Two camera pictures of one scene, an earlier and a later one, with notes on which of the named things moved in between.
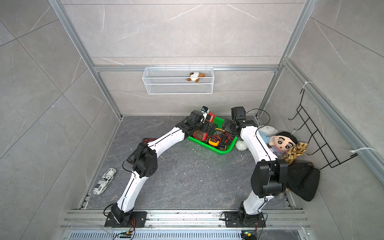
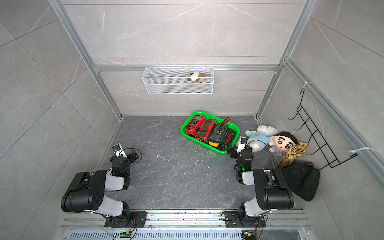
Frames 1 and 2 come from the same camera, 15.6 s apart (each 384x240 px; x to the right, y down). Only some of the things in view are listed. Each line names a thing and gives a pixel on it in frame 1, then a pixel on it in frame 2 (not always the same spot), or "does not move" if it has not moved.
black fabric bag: (303, 179) does not move
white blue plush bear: (266, 133) does not move
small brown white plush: (195, 76) does not move
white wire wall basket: (178, 80) does not move
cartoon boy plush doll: (282, 142) does not move
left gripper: (205, 128) to (134, 156)
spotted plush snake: (298, 149) does not move
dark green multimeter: (148, 140) to (218, 132)
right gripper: (231, 123) to (234, 152)
